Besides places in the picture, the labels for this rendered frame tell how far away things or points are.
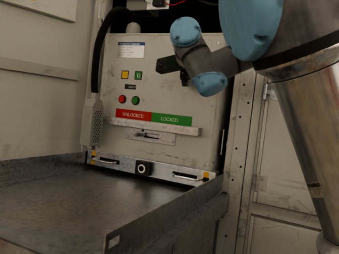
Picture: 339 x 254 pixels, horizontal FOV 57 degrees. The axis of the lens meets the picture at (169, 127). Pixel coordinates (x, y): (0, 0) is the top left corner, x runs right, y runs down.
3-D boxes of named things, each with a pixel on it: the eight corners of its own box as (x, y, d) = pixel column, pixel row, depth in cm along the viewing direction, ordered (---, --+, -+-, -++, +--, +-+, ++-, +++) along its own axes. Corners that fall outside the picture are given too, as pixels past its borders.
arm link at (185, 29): (177, 51, 73) (162, 22, 75) (182, 69, 84) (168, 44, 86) (208, 35, 73) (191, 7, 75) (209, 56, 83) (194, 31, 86)
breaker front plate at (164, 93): (207, 175, 106) (223, 34, 103) (93, 153, 126) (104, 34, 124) (209, 175, 107) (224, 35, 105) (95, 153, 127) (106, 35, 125)
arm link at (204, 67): (245, 71, 73) (223, 35, 76) (202, 90, 71) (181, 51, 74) (237, 86, 80) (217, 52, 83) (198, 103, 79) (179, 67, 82)
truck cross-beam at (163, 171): (214, 190, 105) (216, 173, 105) (86, 163, 127) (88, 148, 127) (218, 187, 109) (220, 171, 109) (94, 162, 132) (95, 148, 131)
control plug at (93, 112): (89, 146, 114) (93, 99, 113) (78, 144, 116) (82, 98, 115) (102, 145, 121) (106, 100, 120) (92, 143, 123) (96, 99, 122)
